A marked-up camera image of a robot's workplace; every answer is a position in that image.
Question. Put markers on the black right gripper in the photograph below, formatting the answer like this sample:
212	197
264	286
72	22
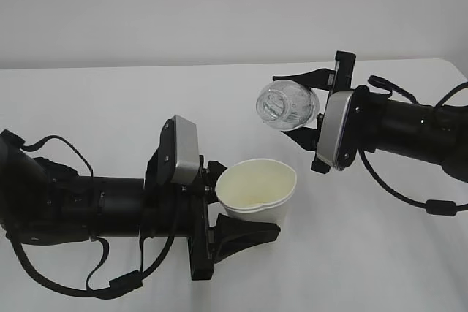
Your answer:
331	81

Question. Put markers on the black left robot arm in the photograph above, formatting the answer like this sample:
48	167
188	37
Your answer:
44	203

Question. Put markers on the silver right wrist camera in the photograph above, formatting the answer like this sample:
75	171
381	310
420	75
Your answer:
332	129

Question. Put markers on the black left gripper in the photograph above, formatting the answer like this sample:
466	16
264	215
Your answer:
173	210

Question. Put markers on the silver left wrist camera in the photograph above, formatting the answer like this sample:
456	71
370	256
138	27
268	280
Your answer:
176	159

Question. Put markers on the white paper cup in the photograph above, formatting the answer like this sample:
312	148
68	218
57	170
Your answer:
257	190

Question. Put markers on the clear green-label water bottle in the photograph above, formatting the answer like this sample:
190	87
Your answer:
285	105

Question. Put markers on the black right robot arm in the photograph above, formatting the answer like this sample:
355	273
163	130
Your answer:
380	116

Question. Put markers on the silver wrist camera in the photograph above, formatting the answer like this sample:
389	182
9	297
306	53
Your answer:
332	129
176	159

